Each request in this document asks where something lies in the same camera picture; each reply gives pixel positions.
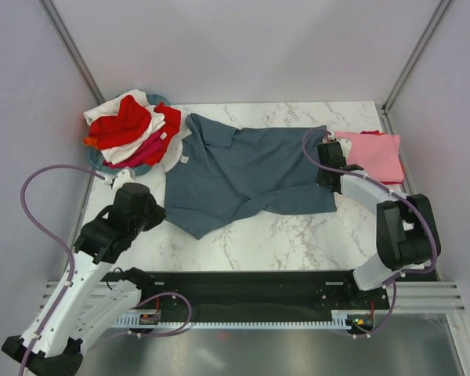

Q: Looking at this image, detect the grey-blue t shirt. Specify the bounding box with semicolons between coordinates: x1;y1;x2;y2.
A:
164;113;337;239

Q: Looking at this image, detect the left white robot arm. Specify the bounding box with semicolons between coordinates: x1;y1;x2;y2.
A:
2;183;165;375

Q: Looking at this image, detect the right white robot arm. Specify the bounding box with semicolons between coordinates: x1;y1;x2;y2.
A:
316;141;441;309

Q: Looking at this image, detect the folded pink t shirt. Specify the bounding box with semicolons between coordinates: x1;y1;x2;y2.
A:
335;132;404;182

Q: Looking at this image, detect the magenta t shirt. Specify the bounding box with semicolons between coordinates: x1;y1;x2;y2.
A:
103;132;167;168

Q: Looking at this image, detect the teal laundry basket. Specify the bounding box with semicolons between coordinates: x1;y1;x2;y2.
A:
85;92;169;178

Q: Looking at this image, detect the white t shirt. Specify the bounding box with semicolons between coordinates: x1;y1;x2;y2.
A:
83;89;165;163

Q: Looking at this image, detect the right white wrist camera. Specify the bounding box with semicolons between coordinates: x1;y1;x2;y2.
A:
327;133;352;158

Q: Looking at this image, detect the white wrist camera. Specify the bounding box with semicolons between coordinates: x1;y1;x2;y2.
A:
103;168;136;191
327;133;352;158

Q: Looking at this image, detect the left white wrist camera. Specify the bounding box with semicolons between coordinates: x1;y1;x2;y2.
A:
103;168;136;191

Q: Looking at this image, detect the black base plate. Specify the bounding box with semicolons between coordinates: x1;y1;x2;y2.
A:
145;270;389;324

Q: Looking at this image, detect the white slotted cable duct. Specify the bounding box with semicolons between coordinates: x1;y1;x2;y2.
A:
110;310;375;331

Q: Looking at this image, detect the aluminium rail profile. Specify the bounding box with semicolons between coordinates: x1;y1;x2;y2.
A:
40;282;465;314

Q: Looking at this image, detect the right aluminium frame post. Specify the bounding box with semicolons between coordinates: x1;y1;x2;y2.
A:
381;0;454;114

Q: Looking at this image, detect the aluminium frame post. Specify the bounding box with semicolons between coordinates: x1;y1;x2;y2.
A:
38;0;104;104
381;0;454;114

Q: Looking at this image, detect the left aluminium frame post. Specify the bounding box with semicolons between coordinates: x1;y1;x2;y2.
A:
38;0;104;104

